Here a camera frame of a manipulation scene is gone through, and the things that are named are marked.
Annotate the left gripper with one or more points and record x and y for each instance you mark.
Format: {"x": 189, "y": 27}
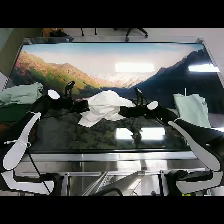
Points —
{"x": 80, "y": 106}

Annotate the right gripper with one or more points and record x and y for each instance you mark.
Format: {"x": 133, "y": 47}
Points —
{"x": 128, "y": 112}

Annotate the white shirt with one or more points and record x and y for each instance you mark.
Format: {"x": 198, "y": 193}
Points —
{"x": 105, "y": 106}

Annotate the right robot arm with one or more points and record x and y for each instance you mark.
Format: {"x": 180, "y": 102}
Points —
{"x": 196, "y": 140}

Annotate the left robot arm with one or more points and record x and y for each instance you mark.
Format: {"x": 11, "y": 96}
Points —
{"x": 20, "y": 143}

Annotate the pale green garment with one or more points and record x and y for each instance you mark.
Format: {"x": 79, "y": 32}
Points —
{"x": 21, "y": 94}
{"x": 193, "y": 110}

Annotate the dark green garment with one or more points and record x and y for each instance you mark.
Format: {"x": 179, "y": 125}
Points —
{"x": 13, "y": 112}

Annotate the black chair base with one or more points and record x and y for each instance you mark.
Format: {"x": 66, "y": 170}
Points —
{"x": 136, "y": 31}

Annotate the silver frame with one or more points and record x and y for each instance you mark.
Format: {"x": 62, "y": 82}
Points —
{"x": 110, "y": 156}

